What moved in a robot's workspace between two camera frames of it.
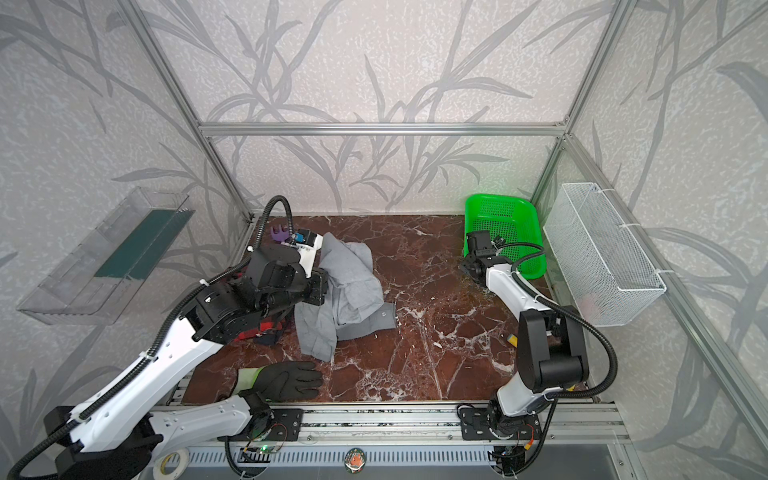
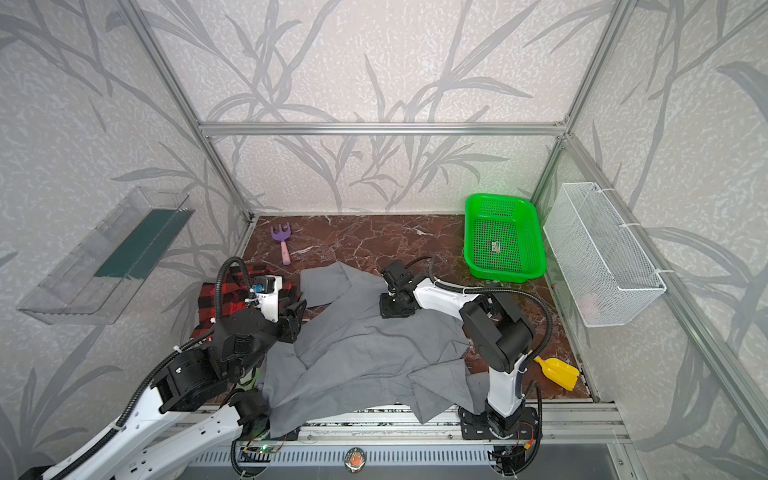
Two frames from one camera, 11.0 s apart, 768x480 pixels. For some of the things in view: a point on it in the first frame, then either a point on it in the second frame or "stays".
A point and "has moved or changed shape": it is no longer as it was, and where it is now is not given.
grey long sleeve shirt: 353,303 has moved or changed shape
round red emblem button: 355,460 stays
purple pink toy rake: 281,235 stays
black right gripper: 477,245 -> 396,303
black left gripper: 319,287 -> 291,315
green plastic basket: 510,220 stays
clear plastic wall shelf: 95,282 stays
